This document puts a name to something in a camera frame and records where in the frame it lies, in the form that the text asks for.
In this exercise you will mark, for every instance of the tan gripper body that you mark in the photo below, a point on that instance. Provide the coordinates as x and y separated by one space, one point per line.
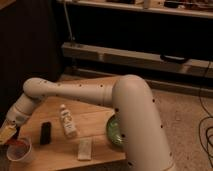
6 133

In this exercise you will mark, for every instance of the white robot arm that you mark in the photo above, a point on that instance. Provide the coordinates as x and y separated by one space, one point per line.
146 146

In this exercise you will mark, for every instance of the black device on shelf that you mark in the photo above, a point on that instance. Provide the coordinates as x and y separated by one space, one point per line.
178 60

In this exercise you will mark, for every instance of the white plastic bottle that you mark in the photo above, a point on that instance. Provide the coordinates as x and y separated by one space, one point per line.
67 122

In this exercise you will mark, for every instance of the green bowl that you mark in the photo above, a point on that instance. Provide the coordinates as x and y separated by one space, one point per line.
113 132

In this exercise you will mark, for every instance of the black rectangular block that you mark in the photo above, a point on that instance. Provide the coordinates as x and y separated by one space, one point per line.
45 136

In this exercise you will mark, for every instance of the wooden shelf unit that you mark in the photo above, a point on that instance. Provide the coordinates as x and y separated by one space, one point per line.
124 38

